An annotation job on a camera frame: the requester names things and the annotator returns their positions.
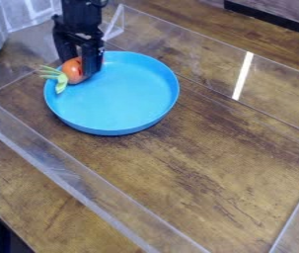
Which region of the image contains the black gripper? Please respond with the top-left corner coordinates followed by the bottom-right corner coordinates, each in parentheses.
top-left (51, 0), bottom-right (106, 77)

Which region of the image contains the orange toy carrot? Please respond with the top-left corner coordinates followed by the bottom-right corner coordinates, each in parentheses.
top-left (41, 56), bottom-right (86, 94)

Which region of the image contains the blue round tray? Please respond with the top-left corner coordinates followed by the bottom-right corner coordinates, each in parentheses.
top-left (45, 51), bottom-right (180, 135)

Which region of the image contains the white patterned curtain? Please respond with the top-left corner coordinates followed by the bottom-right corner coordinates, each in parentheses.
top-left (0, 0), bottom-right (61, 49)

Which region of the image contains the clear acrylic barrier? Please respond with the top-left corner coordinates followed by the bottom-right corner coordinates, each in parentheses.
top-left (0, 0), bottom-right (299, 253)

